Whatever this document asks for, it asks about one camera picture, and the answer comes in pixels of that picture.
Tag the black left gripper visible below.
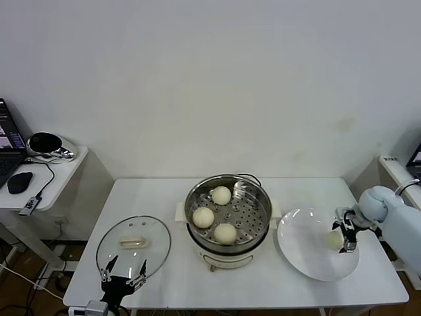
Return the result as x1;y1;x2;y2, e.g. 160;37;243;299
99;255;148;303

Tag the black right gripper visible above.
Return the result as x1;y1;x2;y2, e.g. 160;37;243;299
331;219;359;254

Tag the white steamed baozi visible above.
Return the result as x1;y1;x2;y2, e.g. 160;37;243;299
210;186;232;206
214;223;237;246
326;231;345;251
192;207;215;230

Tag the glass lid with cream handle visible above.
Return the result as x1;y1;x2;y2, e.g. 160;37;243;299
96;215;172;284

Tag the steel steamer basket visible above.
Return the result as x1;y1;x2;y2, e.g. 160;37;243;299
174;174;282;247

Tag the white plate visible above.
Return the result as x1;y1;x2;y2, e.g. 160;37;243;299
277;207;361;283

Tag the open dark laptop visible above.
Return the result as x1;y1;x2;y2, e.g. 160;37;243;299
407;143;421;178

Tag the cream electric cooker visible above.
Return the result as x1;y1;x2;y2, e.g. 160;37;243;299
176;210;280;273

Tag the grey usb hub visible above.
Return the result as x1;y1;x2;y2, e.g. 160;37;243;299
18;194;43;217

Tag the black computer mouse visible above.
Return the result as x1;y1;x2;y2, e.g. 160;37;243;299
7;171;34;194

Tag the chrome and black device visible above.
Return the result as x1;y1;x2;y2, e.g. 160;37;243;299
26;131;78;162

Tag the open black laptop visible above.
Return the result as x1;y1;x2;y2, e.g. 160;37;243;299
0;97;29;190

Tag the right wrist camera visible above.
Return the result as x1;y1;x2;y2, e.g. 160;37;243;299
335;207;355;222

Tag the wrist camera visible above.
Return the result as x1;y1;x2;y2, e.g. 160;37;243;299
335;207;355;222
86;300;109;316

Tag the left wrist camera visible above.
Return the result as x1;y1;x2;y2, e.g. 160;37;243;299
86;300;109;316

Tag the black power adapter cable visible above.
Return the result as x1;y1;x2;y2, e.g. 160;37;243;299
393;179;421;198

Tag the white floor cable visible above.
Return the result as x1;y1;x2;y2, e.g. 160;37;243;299
0;261;65;301

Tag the black cooker power cord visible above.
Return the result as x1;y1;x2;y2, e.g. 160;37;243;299
235;172;264;187

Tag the black hub cable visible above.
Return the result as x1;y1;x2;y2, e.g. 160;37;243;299
24;157;56;198

